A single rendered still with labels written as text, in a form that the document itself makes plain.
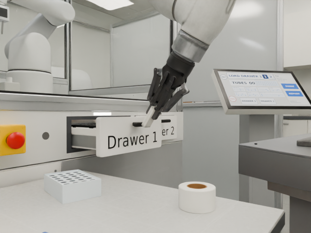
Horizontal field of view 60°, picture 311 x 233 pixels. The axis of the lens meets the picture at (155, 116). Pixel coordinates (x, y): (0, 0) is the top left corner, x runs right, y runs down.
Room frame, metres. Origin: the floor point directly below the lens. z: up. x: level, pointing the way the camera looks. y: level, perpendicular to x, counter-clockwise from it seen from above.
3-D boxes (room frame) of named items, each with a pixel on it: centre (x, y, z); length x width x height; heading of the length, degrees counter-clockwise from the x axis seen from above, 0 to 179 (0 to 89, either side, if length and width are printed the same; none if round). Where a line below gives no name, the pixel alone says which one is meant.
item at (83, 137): (0.98, 0.24, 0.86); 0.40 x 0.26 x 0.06; 54
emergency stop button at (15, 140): (0.63, 0.33, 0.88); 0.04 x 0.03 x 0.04; 144
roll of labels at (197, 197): (0.51, -0.08, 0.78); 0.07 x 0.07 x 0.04
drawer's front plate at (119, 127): (0.85, 0.07, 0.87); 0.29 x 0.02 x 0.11; 144
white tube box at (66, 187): (0.60, 0.19, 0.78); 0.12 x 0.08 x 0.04; 38
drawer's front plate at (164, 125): (1.18, -0.01, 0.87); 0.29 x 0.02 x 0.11; 144
